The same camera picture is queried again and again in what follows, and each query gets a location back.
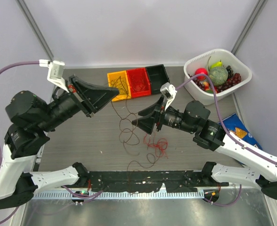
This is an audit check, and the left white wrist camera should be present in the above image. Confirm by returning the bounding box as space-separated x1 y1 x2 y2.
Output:
39 59 69 92

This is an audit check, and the green melon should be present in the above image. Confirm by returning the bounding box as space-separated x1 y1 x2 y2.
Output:
208 66 228 86

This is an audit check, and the dark red grape bunch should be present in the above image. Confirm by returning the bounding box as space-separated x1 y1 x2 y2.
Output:
216 73 242 93

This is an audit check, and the yellow plastic bin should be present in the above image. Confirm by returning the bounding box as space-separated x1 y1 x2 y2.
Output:
107 70 131 102

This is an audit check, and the blue Doritos chip bag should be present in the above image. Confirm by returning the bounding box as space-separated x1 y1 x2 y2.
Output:
223 113 262 150

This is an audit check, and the yellow-green pear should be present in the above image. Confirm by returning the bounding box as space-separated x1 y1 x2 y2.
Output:
210 60 223 70

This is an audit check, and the white plastic basket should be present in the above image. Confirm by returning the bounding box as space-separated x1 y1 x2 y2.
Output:
183 48 252 105

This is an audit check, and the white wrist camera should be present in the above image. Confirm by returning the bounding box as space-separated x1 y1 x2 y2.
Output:
39 59 69 92
160 82 177 111

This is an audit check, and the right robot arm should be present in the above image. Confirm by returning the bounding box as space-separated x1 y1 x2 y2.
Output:
131 97 277 200

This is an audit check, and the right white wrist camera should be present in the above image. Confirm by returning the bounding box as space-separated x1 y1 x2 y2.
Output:
160 82 177 111

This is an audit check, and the long brown cable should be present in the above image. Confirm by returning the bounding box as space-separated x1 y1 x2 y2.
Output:
110 94 160 195

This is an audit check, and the small peach fruit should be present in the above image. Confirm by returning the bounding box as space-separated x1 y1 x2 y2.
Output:
203 81 217 94

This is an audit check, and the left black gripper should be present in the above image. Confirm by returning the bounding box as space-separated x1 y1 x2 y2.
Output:
41 73 122 131

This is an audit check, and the red plastic bin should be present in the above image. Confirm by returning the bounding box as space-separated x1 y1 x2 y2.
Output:
127 67 151 98

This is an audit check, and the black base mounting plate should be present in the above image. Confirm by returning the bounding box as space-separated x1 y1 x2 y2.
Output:
84 170 229 194

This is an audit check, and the black plastic bin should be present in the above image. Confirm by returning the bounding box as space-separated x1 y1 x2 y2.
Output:
145 65 170 95

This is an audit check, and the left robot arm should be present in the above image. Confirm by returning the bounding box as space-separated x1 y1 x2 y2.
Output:
0 76 119 210

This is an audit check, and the white slotted cable duct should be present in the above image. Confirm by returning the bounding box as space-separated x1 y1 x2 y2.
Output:
33 189 204 200

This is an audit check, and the red brown cable pile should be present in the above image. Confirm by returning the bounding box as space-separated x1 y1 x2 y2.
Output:
143 133 169 160

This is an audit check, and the red apple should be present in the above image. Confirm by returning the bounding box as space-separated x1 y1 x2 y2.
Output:
195 68 208 81

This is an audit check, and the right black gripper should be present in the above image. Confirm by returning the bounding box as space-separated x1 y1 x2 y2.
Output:
132 94 197 135

